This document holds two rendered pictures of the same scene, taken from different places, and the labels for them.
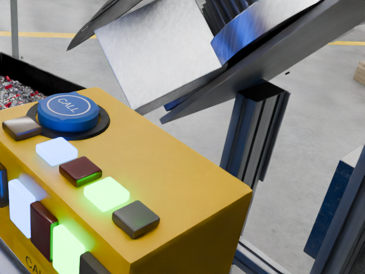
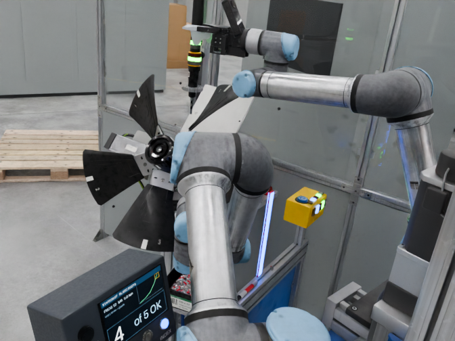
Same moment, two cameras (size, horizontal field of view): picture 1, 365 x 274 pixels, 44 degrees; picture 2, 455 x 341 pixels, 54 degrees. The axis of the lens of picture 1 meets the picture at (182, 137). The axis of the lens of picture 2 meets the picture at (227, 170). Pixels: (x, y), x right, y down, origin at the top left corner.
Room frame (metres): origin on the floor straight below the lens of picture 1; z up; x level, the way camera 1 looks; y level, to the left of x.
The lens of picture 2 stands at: (0.75, 1.55, 1.81)
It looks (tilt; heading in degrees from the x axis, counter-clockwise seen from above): 23 degrees down; 263
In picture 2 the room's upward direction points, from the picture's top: 6 degrees clockwise
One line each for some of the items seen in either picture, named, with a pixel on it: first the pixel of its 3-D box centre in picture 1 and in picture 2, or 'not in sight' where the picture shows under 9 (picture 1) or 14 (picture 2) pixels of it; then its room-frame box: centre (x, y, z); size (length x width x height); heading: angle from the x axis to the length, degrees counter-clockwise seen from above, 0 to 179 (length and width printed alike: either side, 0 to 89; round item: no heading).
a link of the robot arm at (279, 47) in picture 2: not in sight; (279, 46); (0.46, 0.18, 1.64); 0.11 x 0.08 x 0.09; 151
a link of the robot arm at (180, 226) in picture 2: not in sight; (188, 222); (0.70, 0.46, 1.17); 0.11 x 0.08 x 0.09; 88
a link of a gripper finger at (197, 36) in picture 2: not in sight; (196, 35); (0.70, 0.09, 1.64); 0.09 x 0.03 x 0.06; 172
